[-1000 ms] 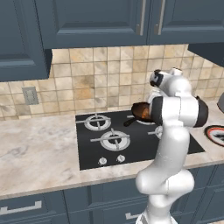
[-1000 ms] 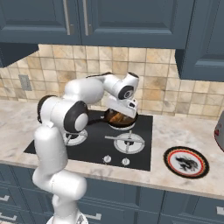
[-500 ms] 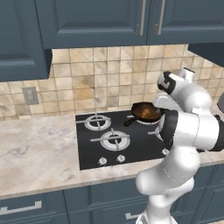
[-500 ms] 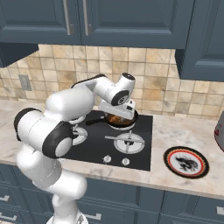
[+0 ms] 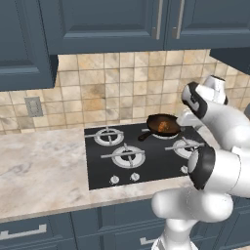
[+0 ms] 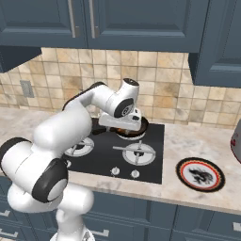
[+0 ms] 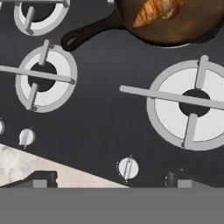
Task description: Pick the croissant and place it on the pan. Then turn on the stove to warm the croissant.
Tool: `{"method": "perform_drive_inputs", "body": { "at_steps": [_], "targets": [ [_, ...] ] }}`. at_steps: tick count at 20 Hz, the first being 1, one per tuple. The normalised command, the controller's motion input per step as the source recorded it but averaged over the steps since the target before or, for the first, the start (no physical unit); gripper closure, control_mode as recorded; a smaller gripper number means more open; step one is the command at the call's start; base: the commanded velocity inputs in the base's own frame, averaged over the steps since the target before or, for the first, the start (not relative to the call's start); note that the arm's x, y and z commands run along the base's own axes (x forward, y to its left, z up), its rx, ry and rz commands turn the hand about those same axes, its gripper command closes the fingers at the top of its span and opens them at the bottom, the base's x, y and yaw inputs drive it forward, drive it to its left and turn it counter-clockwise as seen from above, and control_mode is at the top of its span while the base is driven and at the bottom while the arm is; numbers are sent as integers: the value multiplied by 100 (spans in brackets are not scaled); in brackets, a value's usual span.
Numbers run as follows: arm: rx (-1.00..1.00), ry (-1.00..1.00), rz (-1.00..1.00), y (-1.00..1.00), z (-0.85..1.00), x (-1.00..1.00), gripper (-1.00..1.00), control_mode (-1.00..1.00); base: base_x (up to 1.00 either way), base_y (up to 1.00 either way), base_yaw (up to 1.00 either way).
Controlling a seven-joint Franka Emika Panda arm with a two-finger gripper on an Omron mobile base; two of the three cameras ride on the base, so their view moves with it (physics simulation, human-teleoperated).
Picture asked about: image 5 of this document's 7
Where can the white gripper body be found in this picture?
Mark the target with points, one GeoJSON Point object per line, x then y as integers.
{"type": "Point", "coordinates": [186, 119]}

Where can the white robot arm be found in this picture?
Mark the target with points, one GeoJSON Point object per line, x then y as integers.
{"type": "Point", "coordinates": [224, 127]}

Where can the black frying pan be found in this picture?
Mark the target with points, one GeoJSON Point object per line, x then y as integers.
{"type": "Point", "coordinates": [162, 125]}

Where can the silver hob knob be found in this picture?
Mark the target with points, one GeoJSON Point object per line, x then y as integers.
{"type": "Point", "coordinates": [184, 169]}
{"type": "Point", "coordinates": [134, 176]}
{"type": "Point", "coordinates": [114, 179]}

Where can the black gas hob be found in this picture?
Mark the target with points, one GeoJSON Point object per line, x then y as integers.
{"type": "Point", "coordinates": [156, 162]}

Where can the dark blue base cupboard door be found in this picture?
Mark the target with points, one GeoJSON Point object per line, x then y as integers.
{"type": "Point", "coordinates": [231, 228]}

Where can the dark blue wall cupboard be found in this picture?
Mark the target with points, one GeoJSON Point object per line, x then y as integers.
{"type": "Point", "coordinates": [232, 58]}

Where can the dark blue wall cupboard door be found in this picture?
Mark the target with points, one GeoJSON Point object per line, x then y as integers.
{"type": "Point", "coordinates": [22, 42]}
{"type": "Point", "coordinates": [104, 22]}
{"type": "Point", "coordinates": [215, 19]}

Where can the grey wall socket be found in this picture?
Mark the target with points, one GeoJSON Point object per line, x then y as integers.
{"type": "Point", "coordinates": [33, 106]}

